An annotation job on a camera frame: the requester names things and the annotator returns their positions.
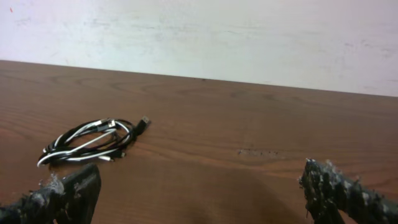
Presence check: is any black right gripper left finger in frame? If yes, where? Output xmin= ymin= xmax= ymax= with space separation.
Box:
xmin=1 ymin=164 xmax=101 ymax=224

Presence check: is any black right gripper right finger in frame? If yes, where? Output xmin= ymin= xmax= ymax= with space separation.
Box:
xmin=298 ymin=159 xmax=397 ymax=224

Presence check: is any white USB cable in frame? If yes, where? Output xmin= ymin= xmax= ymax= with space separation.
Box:
xmin=37 ymin=118 xmax=131 ymax=167

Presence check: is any black USB cable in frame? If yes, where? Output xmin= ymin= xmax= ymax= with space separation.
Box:
xmin=42 ymin=115 xmax=150 ymax=162

